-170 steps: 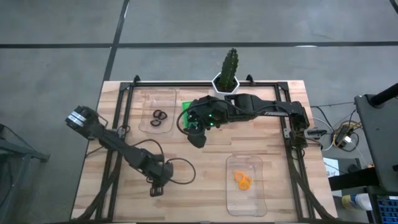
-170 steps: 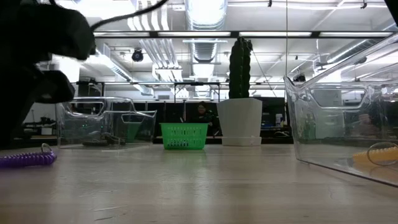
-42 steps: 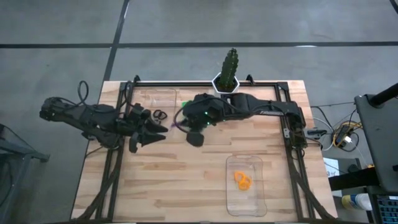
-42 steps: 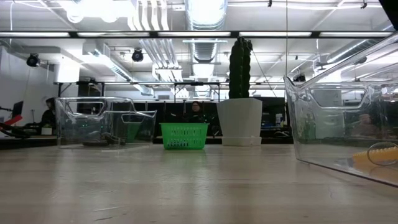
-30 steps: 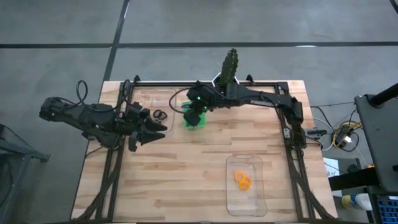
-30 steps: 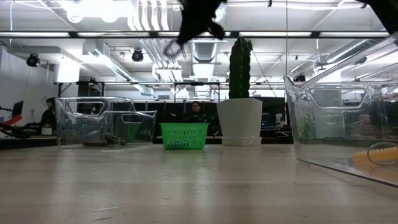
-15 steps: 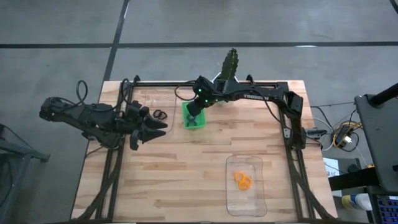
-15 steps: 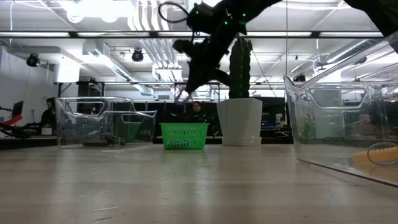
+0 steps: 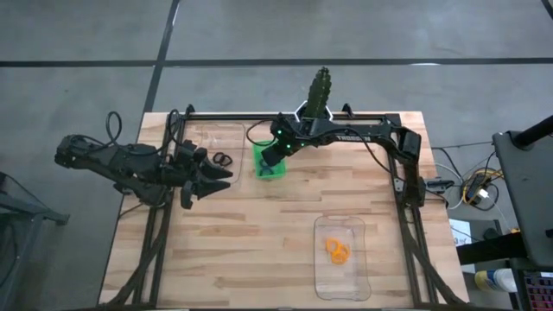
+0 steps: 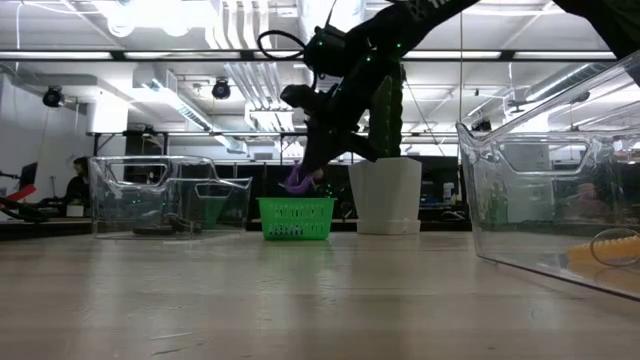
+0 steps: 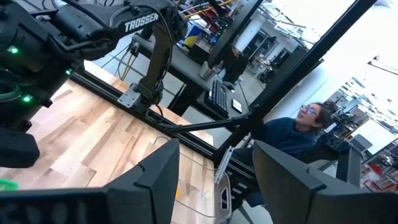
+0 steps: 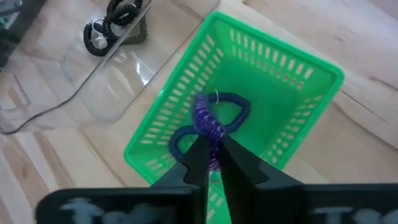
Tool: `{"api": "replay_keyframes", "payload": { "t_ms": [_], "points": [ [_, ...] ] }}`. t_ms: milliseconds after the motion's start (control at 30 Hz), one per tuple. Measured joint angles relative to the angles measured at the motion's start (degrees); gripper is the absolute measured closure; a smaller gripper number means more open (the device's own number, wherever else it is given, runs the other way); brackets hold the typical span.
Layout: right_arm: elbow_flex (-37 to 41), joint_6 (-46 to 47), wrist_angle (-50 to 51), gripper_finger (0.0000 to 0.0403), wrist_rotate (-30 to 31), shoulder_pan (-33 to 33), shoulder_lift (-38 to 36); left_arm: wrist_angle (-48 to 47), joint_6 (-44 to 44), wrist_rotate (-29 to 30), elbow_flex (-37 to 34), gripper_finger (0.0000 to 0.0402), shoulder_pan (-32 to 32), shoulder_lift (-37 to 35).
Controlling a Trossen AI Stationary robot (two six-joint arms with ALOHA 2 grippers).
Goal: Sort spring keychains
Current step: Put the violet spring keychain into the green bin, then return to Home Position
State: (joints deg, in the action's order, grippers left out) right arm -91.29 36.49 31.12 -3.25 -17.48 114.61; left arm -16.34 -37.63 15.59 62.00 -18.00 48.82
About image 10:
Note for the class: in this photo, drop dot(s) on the white planter pot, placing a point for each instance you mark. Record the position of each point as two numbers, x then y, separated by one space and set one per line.
385 195

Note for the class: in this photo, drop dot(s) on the person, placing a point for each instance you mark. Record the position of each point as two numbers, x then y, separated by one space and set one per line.
77 187
587 200
332 189

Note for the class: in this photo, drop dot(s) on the tall green cactus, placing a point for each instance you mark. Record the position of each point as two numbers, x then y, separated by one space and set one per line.
387 120

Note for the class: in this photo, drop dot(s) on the black ceiling spotlight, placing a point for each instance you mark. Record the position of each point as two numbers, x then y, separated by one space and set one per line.
52 96
221 89

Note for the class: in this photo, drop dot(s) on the green plastic basket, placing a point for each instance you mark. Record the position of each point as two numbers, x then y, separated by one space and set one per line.
296 220

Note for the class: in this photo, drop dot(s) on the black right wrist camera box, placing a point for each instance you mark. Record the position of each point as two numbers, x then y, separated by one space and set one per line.
327 52

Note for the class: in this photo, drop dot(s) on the clear plastic bin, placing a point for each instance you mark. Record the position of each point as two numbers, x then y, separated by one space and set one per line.
550 200
150 200

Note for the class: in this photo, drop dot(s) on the dark computer monitor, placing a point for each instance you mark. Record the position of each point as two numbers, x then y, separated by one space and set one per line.
28 176

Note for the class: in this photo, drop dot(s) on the long ceiling light bar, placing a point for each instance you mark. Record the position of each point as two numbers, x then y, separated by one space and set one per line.
200 55

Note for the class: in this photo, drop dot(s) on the red object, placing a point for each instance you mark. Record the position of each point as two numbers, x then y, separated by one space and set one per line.
22 192

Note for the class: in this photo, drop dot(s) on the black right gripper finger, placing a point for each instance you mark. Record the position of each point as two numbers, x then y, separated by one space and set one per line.
362 149
320 150

